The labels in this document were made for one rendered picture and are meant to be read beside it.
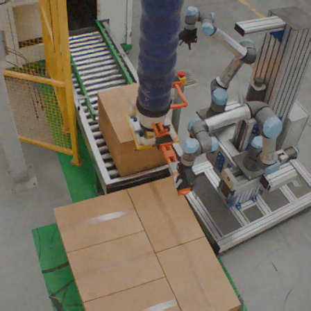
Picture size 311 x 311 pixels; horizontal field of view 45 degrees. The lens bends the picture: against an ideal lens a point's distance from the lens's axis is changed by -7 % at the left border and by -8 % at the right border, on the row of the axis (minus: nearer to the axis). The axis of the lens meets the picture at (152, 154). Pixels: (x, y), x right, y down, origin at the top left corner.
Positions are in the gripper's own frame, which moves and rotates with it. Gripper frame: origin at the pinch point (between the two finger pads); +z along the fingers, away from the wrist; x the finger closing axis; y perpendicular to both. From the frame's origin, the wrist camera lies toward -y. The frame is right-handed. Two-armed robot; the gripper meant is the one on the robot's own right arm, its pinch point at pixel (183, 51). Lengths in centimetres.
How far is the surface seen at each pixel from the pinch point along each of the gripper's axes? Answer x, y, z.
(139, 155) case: -16, -38, 76
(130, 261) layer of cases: -85, -78, 98
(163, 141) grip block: -49, -39, 27
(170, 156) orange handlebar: -61, -41, 27
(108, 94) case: 38, -41, 57
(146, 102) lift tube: -30, -43, 9
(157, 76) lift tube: -34, -39, -14
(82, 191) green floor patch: 22, -77, 152
